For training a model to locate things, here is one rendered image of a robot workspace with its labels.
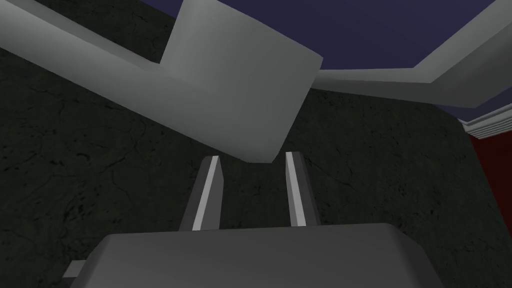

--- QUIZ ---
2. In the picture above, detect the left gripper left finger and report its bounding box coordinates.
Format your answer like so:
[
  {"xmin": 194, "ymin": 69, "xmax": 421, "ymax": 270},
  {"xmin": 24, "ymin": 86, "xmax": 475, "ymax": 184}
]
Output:
[{"xmin": 178, "ymin": 155, "xmax": 224, "ymax": 232}]

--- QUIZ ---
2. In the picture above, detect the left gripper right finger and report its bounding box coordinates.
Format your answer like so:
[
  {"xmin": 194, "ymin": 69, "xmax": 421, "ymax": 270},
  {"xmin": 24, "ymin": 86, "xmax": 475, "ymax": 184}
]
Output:
[{"xmin": 285, "ymin": 151, "xmax": 322, "ymax": 228}]

